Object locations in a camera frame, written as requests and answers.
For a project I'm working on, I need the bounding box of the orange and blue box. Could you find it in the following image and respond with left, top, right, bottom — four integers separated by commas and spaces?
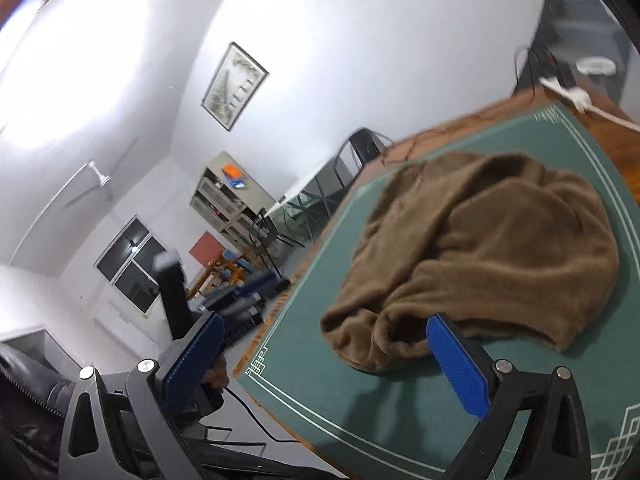
222, 163, 249, 189

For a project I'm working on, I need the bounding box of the white power strip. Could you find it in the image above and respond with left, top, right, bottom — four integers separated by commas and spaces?
539, 76, 597, 112

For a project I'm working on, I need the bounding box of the window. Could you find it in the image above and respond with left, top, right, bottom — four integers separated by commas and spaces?
95, 215, 175, 314

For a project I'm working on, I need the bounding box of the black looped cable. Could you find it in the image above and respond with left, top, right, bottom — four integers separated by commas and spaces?
514, 42, 563, 91

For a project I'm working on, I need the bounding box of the dark cabinet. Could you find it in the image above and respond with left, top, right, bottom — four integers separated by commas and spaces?
514, 0, 628, 101

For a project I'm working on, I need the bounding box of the red board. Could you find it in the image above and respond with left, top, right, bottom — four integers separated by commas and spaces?
189, 231, 227, 268

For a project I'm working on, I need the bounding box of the white round device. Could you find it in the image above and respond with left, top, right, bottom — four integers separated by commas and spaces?
575, 56, 617, 76

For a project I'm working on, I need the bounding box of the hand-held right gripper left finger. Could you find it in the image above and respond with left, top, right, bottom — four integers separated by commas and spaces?
60, 312, 226, 480

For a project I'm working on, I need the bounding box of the brown fleece garment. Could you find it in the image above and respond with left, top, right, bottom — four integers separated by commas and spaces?
320, 151, 621, 373

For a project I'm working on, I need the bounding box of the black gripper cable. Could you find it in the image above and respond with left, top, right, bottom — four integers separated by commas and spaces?
202, 387, 303, 448

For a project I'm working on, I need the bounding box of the person's left hand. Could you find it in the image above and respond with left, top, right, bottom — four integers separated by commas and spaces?
202, 352, 231, 392

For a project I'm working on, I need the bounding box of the dark zipped jacket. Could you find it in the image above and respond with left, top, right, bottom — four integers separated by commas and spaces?
0, 342, 76, 480

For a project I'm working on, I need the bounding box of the white ceiling fan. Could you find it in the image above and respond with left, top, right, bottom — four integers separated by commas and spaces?
65, 135, 141, 209

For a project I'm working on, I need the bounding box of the beige shelf cabinet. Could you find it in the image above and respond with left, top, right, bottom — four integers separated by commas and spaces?
190, 151, 277, 247

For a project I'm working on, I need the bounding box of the green table mat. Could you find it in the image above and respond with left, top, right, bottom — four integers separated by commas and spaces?
234, 102, 640, 480

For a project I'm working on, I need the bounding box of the black metal chair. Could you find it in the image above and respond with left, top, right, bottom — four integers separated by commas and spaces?
334, 127, 393, 186
245, 207, 306, 276

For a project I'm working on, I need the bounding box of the wooden rack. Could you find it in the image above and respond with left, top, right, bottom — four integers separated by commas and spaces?
186, 252, 253, 303

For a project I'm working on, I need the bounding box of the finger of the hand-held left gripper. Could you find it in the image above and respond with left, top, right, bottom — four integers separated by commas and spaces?
207, 296, 263, 325
235, 272, 290, 302

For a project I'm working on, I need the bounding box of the framed wall picture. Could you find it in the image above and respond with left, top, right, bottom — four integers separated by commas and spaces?
201, 41, 270, 132

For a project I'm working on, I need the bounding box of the thin black cable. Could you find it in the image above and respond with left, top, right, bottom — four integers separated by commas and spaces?
380, 110, 506, 167

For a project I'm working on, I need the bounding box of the glass table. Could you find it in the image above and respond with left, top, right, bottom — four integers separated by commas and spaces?
277, 157, 353, 248

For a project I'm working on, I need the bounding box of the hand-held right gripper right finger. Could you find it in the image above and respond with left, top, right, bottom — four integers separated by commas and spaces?
425, 312, 601, 480

